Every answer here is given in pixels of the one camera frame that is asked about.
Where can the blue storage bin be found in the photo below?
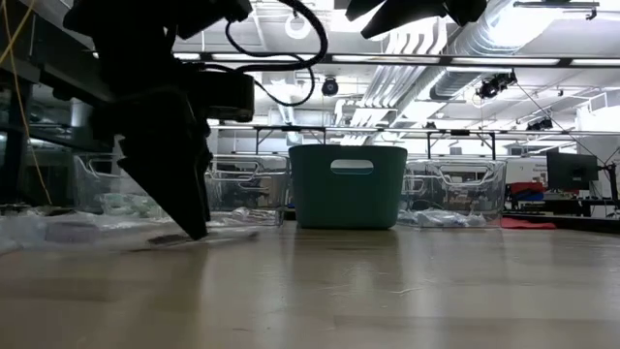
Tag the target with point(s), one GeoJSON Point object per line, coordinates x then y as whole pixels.
{"type": "Point", "coordinates": [528, 196]}

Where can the purple toothbrush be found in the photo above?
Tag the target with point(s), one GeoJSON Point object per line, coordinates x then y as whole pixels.
{"type": "Point", "coordinates": [167, 239]}

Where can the black distant table frame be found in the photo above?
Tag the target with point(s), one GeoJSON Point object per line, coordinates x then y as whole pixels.
{"type": "Point", "coordinates": [290, 128]}

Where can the black computer monitor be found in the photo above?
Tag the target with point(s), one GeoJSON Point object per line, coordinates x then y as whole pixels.
{"type": "Point", "coordinates": [571, 169]}

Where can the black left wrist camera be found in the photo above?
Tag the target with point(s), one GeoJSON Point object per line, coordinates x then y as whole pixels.
{"type": "Point", "coordinates": [227, 97]}

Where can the green toothbrush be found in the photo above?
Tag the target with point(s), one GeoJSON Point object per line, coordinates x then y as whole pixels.
{"type": "Point", "coordinates": [147, 209]}
{"type": "Point", "coordinates": [123, 203]}

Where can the black round ceiling camera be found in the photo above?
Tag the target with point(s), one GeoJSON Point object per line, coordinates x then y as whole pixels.
{"type": "Point", "coordinates": [330, 86]}

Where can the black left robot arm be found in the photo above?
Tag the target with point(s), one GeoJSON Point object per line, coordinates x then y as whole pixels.
{"type": "Point", "coordinates": [145, 14]}

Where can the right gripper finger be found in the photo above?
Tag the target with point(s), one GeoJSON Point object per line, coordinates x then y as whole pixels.
{"type": "Point", "coordinates": [412, 17]}
{"type": "Point", "coordinates": [365, 7]}

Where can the silver ventilation duct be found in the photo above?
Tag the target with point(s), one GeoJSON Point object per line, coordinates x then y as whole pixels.
{"type": "Point", "coordinates": [484, 34]}

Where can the red storage bin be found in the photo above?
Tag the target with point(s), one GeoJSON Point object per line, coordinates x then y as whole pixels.
{"type": "Point", "coordinates": [525, 186]}

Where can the green plastic bin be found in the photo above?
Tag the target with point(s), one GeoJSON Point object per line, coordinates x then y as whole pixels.
{"type": "Point", "coordinates": [315, 203]}

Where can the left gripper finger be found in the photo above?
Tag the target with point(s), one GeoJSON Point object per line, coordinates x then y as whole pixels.
{"type": "Point", "coordinates": [164, 165]}
{"type": "Point", "coordinates": [209, 184]}

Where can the black beam with light strips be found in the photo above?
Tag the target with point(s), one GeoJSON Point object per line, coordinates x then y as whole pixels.
{"type": "Point", "coordinates": [565, 61]}

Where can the black ceiling camera cluster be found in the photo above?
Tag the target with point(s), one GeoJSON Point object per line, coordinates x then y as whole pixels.
{"type": "Point", "coordinates": [494, 85]}

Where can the clear plastic bin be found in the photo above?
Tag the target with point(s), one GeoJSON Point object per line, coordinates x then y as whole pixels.
{"type": "Point", "coordinates": [92, 167]}
{"type": "Point", "coordinates": [252, 165]}
{"type": "Point", "coordinates": [455, 167]}

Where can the black distant desk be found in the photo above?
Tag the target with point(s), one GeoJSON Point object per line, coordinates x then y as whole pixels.
{"type": "Point", "coordinates": [557, 206]}

